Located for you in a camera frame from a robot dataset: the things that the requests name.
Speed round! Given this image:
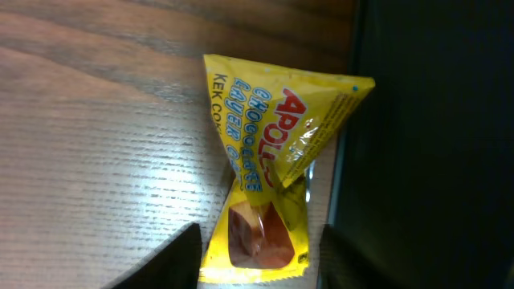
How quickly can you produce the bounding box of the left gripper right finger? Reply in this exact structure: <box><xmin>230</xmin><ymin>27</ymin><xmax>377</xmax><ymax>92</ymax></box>
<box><xmin>319</xmin><ymin>224</ymin><xmax>401</xmax><ymax>289</ymax></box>

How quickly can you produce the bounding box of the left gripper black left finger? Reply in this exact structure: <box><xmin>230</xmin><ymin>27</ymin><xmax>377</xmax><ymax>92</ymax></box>
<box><xmin>105</xmin><ymin>222</ymin><xmax>202</xmax><ymax>289</ymax></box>

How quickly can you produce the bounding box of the dark green box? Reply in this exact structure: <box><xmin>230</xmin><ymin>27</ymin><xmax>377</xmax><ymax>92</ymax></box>
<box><xmin>327</xmin><ymin>0</ymin><xmax>513</xmax><ymax>288</ymax></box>

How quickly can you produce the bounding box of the yellow chocolate snack packet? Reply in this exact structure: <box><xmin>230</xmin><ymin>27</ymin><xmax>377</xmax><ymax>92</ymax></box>
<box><xmin>199</xmin><ymin>54</ymin><xmax>375</xmax><ymax>283</ymax></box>

